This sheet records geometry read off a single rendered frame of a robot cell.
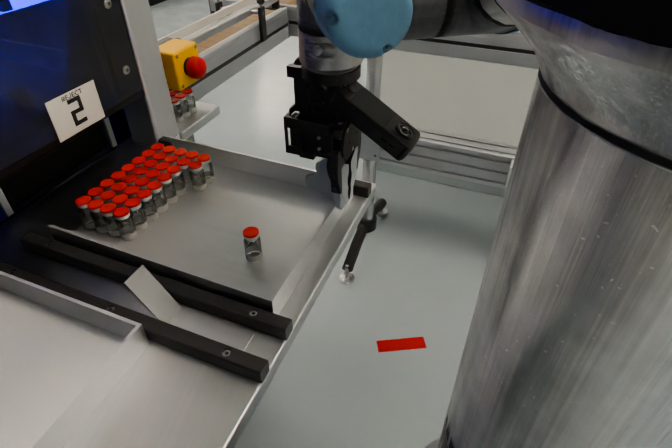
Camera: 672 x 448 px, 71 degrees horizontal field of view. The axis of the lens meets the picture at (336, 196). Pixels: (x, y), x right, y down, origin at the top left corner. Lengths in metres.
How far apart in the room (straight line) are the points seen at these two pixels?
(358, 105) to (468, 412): 0.43
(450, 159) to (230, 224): 1.01
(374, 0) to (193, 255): 0.42
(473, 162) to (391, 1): 1.20
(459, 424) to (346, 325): 1.48
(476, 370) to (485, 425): 0.02
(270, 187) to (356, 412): 0.90
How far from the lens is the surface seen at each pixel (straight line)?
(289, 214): 0.70
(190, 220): 0.72
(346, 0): 0.39
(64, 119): 0.76
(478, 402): 0.17
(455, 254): 1.97
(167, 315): 0.59
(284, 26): 1.52
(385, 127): 0.56
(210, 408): 0.52
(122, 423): 0.54
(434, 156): 1.59
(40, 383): 0.60
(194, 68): 0.91
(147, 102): 0.88
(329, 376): 1.56
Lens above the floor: 1.32
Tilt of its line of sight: 37 degrees down
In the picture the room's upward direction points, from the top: straight up
